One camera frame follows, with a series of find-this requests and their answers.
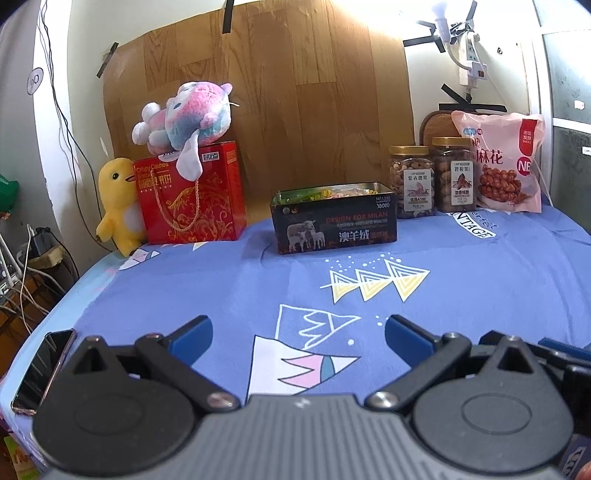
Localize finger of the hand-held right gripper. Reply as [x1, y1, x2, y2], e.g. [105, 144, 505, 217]
[479, 329, 591, 371]

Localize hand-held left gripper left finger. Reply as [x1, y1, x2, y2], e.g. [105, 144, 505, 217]
[65, 315, 242, 412]

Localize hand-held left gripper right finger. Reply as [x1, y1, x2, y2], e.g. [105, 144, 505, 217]
[368, 315, 548, 412]

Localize black tin box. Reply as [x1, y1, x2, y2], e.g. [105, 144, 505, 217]
[271, 181, 399, 256]

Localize blue printed cloth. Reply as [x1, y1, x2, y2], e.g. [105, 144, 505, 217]
[0, 203, 591, 416]

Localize red gift box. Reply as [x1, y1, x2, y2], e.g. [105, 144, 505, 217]
[133, 141, 247, 245]

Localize yellow duck plush toy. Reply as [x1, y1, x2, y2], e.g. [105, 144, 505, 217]
[95, 158, 148, 258]

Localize nut jar with wide label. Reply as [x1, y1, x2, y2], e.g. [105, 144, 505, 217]
[389, 145, 437, 219]

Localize smartphone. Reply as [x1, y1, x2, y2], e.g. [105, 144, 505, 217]
[11, 329, 78, 416]

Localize pile of snack packets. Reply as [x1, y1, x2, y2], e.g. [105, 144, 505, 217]
[277, 182, 393, 204]

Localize nut jar with brown lid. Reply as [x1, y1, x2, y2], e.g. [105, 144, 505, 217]
[431, 137, 477, 214]

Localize black charger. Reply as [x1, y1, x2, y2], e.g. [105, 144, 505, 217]
[28, 226, 58, 257]

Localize pink snack bag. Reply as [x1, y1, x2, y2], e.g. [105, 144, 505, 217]
[451, 110, 546, 214]

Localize green printed box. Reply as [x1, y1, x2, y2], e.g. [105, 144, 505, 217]
[4, 434, 40, 480]

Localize pink blue plush toy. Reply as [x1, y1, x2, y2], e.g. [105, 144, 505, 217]
[131, 82, 241, 182]

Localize green bag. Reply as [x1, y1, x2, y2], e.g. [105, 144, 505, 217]
[0, 174, 20, 217]

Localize grey metal door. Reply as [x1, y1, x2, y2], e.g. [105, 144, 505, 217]
[542, 32, 591, 208]

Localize wood-grain board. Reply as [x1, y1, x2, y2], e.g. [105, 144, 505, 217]
[102, 0, 422, 229]

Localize white power strip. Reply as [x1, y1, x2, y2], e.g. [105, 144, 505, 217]
[458, 25, 491, 88]

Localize tangle of cables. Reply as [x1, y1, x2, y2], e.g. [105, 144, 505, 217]
[0, 224, 79, 333]

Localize black wall cable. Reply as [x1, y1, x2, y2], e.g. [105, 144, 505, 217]
[37, 0, 78, 232]

